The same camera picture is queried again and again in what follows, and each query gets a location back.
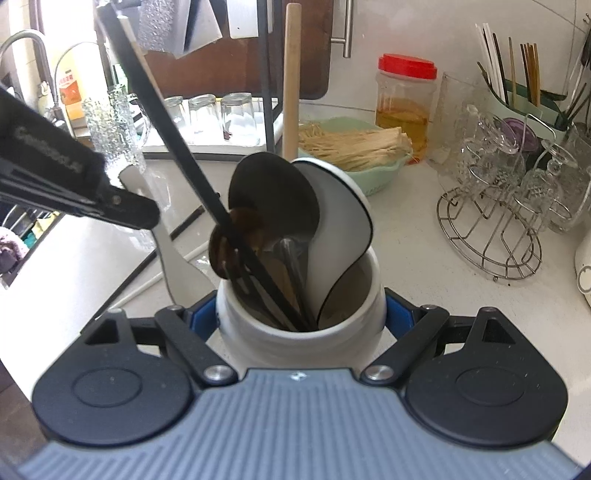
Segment clear drinking glass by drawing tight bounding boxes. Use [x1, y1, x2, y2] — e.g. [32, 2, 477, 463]
[187, 93, 220, 134]
[220, 92, 259, 141]
[159, 96, 191, 134]

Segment small gooseneck faucet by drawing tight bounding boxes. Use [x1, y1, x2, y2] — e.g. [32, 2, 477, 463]
[53, 41, 114, 93]

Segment tall steel faucet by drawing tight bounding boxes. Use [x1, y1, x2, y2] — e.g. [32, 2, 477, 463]
[0, 30, 68, 130]

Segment clear glass jug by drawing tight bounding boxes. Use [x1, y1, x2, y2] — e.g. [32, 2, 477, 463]
[547, 122, 591, 232]

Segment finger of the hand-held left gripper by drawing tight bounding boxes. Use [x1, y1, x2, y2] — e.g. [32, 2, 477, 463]
[95, 185, 161, 230]

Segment bundle of dried yellow strips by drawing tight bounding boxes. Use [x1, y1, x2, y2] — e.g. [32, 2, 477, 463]
[299, 122, 414, 171]

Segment clear glass pitcher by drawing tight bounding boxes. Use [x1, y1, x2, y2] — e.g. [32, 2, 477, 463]
[427, 71, 485, 174]

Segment hammered steel cleaver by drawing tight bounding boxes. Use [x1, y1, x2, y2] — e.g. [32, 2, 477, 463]
[139, 0, 190, 51]

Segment black-rimmed white ceramic spoon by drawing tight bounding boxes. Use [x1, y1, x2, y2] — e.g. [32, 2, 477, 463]
[291, 157, 374, 326]

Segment white electric cooking pot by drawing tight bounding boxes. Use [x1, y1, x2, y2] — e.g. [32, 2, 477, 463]
[573, 235, 591, 310]

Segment large steel spoon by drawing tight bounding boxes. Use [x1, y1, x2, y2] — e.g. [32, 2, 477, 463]
[228, 152, 322, 326]

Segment steel bar handle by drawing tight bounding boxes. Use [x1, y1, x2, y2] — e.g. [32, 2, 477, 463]
[330, 0, 354, 58]

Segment wooden chopstick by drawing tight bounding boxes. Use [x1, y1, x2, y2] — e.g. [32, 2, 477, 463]
[265, 2, 303, 324]

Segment row of hanging kitchen tools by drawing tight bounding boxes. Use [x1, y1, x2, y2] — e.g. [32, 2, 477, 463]
[556, 9, 591, 130]

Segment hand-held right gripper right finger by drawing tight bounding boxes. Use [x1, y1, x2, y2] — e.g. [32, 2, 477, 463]
[359, 287, 519, 387]

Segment white mug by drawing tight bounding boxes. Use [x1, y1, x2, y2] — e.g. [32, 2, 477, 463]
[216, 251, 386, 358]

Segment yellow detergent jug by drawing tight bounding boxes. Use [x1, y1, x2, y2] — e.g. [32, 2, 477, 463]
[58, 46, 100, 125]

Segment tall textured glass mug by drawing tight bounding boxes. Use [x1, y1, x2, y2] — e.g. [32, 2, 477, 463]
[82, 85, 151, 185]

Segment black metal kitchen rack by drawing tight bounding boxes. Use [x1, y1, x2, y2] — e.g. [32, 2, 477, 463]
[92, 0, 284, 153]

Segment bunch of assorted chopsticks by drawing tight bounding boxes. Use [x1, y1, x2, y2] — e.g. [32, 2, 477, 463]
[475, 22, 543, 108]

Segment wire glass stand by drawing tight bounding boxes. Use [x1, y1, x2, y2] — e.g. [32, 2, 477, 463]
[436, 182, 543, 282]

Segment green chopstick holder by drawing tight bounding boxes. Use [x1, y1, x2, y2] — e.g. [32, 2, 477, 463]
[478, 78, 573, 139]

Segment copper spoon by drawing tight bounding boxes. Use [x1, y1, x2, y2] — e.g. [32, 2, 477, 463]
[210, 208, 264, 282]

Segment plain steel cleaver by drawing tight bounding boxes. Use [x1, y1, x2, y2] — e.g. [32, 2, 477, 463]
[178, 0, 222, 58]

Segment white rack holder box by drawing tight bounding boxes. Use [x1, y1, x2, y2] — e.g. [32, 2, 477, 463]
[228, 0, 262, 40]

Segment red-lid plastic jar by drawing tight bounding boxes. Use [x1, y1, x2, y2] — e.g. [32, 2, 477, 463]
[375, 54, 438, 162]

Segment black sink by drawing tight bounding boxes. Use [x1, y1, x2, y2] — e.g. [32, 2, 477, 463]
[0, 203, 51, 289]

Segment dark wooden cutting board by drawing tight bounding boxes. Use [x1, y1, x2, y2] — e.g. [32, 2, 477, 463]
[139, 0, 334, 100]

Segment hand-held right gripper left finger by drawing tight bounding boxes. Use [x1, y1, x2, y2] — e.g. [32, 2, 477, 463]
[82, 294, 240, 389]

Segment row of upturned glasses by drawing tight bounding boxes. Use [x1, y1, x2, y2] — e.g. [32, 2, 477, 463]
[141, 95, 284, 153]

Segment green plastic basket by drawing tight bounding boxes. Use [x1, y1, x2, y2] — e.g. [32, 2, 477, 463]
[298, 117, 411, 197]

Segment crystal goblet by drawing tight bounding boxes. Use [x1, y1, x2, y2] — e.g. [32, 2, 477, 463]
[462, 104, 527, 195]
[522, 141, 575, 232]

